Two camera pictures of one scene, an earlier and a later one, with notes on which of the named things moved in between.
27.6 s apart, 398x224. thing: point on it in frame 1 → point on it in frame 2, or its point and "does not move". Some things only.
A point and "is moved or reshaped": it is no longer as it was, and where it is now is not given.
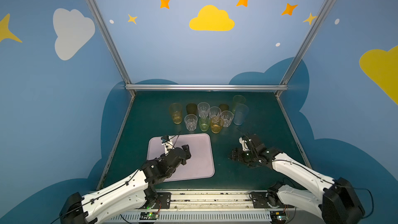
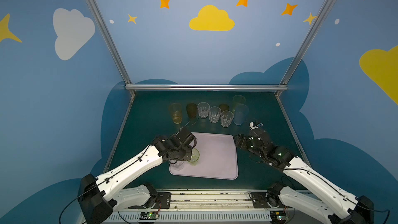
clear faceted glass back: x=203 y=109 does not move
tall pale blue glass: x=241 y=113 does not move
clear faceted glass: x=191 y=122 is moved or reshaped
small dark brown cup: x=224 y=107 does not move
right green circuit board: x=278 y=217 does not move
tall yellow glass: x=176 y=110 does not move
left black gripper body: x=184 y=152 → x=184 y=151
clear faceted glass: x=227 y=116 does not move
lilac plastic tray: x=200 y=165 is moved or reshaped
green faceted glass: x=204 y=124 → x=195 y=157
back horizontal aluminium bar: x=206 y=87 does not move
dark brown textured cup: x=192 y=108 does not move
